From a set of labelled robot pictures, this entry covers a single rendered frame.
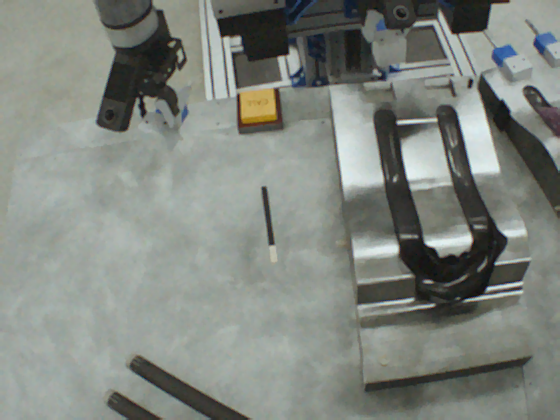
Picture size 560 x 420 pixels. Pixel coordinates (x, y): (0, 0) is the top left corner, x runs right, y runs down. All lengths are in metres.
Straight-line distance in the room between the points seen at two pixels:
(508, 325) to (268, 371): 0.37
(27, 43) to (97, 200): 1.69
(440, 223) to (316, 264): 0.22
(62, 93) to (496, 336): 1.94
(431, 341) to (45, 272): 0.66
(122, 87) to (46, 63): 1.77
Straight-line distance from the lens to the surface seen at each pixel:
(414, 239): 0.95
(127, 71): 0.91
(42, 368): 1.11
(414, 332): 0.96
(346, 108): 1.09
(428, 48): 2.12
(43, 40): 2.78
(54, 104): 2.49
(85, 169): 1.24
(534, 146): 1.13
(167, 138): 1.04
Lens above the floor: 1.77
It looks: 62 degrees down
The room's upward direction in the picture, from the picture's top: 11 degrees counter-clockwise
